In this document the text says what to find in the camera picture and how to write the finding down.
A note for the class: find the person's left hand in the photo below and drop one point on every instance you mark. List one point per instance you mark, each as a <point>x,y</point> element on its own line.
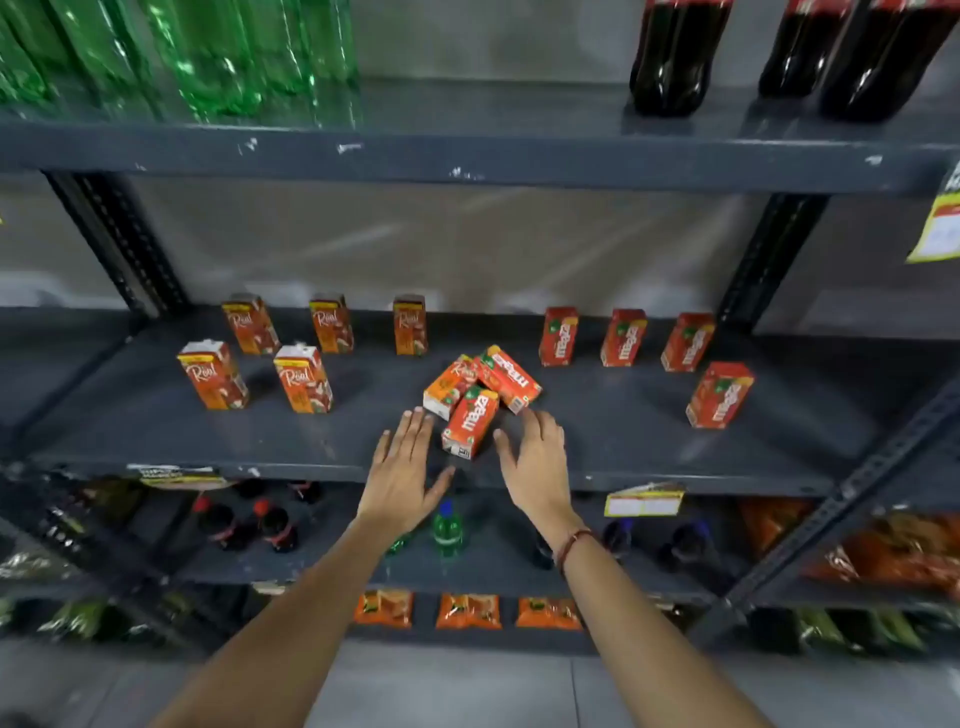
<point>397,480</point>

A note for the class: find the person's right hand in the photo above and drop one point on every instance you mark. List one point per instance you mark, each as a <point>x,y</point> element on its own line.
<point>541,469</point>

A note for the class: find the person's right thumb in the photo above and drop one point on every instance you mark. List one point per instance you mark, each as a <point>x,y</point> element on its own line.
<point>505,455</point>

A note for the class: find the person's left little finger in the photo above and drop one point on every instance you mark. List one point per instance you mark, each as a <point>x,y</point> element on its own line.
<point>380,450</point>

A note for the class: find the person's right little finger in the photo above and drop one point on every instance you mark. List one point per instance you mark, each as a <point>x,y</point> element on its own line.
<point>562,445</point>

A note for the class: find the person's right middle finger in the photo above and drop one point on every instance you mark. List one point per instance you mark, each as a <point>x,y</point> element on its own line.
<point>541,426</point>

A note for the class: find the person's left thumb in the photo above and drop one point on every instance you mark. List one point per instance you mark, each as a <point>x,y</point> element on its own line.
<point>444,484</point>

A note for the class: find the person's left middle finger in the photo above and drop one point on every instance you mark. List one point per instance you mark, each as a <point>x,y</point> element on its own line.
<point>412,431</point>

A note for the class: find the person's left forearm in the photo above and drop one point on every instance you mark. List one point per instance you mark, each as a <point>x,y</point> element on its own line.
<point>292,630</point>

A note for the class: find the person's right forearm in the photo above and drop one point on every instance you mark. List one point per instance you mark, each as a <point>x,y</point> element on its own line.
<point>645,637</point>

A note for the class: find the small green soda bottle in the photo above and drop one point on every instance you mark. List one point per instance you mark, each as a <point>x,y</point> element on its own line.
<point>397,543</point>
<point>448,529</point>

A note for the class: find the red mango drink carton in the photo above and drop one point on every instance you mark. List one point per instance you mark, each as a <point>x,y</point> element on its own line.
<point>559,336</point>
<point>720,395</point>
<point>511,377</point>
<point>688,342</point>
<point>469,422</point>
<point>623,337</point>

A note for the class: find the orange fruit juice carton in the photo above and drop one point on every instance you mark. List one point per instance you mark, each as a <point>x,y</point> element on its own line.
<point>332,323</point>
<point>410,325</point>
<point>448,387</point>
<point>250,324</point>
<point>214,376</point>
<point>303,379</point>

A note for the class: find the yellow shelf price label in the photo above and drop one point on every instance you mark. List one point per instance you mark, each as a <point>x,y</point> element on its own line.
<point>937,229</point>
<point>176,475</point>
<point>643,501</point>

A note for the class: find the small blue-capped dark bottle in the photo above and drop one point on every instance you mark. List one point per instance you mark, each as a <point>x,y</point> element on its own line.
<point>690,541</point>
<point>618,537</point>

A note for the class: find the orange snack packet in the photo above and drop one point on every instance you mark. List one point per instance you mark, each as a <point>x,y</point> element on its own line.
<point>548,613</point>
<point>384,607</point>
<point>469,611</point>

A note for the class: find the small red-capped cola bottle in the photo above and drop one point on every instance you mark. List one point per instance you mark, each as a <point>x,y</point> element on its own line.
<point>214,519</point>
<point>274,526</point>

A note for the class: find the dark grey metal shelf rack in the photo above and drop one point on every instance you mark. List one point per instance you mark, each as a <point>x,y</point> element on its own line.
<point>480,150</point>

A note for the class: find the pile of orange snack bags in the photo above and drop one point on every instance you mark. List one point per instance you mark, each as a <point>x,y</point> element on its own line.
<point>892,555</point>

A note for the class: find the row of green snack bags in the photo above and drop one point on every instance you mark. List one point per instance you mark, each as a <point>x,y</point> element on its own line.
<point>862,630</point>
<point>75,619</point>

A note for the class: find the large dark cola bottle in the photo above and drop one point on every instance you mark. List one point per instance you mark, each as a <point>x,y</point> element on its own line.
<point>885,60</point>
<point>801,46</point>
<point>679,56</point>

